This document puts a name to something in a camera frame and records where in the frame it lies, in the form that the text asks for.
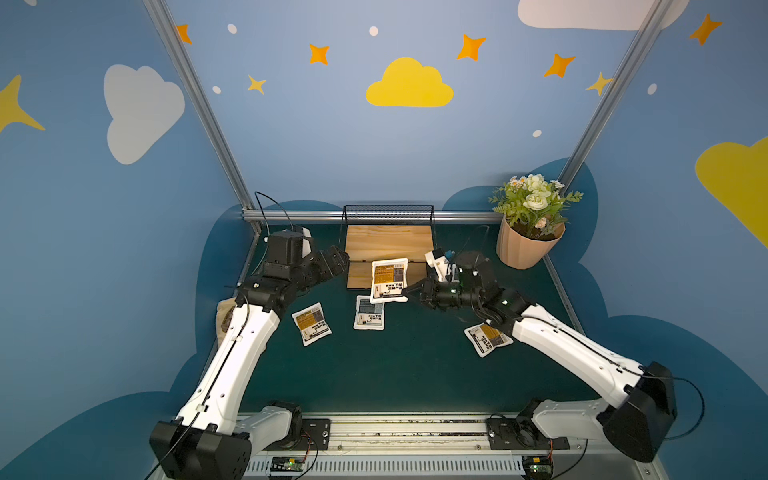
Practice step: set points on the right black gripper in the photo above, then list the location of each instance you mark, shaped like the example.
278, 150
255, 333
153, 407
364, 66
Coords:
429, 293

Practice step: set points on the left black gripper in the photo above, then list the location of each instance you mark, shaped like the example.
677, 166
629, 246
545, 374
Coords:
334, 262

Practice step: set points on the yellow coffee bag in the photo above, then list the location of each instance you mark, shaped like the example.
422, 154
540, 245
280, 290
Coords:
485, 339
389, 280
312, 324

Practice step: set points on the grey coffee bag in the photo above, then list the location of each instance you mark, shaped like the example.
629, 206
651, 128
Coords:
368, 315

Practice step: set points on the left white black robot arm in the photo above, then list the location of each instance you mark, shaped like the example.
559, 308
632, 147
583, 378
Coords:
206, 439

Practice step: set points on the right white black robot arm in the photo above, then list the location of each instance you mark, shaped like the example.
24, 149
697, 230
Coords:
637, 404

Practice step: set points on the potted artificial flower plant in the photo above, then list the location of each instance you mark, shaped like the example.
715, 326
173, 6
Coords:
532, 209

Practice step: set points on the left small circuit board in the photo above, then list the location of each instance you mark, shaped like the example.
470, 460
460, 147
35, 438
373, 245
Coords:
286, 466

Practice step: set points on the small circuit board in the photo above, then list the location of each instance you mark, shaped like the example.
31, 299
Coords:
537, 468
286, 466

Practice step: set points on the right small circuit board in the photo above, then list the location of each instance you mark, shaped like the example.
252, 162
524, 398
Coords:
537, 468

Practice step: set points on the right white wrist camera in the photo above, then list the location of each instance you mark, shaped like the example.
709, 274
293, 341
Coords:
440, 261

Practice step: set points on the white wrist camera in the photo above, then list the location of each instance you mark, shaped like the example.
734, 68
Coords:
440, 261
306, 235

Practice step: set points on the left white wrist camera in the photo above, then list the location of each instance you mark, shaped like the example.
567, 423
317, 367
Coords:
306, 235

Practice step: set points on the two-tier wooden wire shelf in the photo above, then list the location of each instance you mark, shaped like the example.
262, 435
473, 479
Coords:
385, 232

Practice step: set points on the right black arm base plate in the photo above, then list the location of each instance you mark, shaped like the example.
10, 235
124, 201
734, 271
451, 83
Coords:
508, 434

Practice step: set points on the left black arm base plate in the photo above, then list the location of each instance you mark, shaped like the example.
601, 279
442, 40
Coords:
312, 430

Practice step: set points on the aluminium front rail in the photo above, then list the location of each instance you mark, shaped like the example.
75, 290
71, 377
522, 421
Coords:
441, 446

